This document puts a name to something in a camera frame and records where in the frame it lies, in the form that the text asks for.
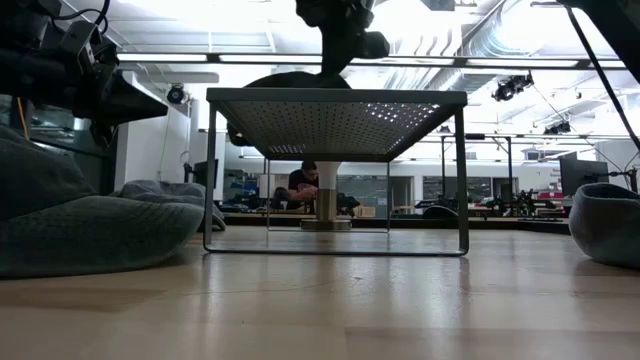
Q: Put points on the blue storage bins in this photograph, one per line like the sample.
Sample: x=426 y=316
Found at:
x=245 y=189

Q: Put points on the person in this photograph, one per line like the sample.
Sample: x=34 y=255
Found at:
x=300 y=180

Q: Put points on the background black robot arms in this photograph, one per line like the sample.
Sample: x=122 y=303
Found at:
x=522 y=202

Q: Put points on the red box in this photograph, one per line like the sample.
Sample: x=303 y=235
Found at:
x=550 y=195

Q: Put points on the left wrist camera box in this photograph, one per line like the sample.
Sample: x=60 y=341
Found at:
x=90 y=45

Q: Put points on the black ceiling-mounted camera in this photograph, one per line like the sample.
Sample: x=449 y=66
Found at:
x=510 y=89
x=557 y=129

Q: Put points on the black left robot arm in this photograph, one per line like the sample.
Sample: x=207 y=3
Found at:
x=25 y=70

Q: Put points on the black tall frame stand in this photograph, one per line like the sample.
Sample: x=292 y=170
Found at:
x=443 y=165

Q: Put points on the dark domed object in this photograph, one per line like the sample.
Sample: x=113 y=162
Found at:
x=439 y=212

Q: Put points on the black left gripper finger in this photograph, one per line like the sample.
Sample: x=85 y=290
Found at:
x=140 y=105

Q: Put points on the cardboard box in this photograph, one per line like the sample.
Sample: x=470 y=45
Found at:
x=365 y=211

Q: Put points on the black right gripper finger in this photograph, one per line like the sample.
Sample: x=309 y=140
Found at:
x=337 y=55

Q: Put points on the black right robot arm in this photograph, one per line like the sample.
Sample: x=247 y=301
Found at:
x=620 y=25

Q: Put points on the black dome security camera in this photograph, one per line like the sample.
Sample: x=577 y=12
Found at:
x=176 y=94

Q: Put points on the small black monitor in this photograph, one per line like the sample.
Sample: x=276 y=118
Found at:
x=206 y=175

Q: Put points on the grey baseball cap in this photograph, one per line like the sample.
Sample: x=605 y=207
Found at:
x=75 y=235
x=290 y=81
x=160 y=192
x=605 y=225

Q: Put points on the grey perforated metal riser stand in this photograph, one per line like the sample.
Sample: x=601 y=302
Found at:
x=330 y=95

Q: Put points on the black table edge rail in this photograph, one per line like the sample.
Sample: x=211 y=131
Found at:
x=450 y=222

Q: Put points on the large black monitor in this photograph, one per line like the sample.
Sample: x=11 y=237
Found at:
x=582 y=175

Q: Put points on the silver ventilation duct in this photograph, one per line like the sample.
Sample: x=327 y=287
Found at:
x=480 y=40

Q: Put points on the ceiling light rail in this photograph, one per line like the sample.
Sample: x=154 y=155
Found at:
x=165 y=57

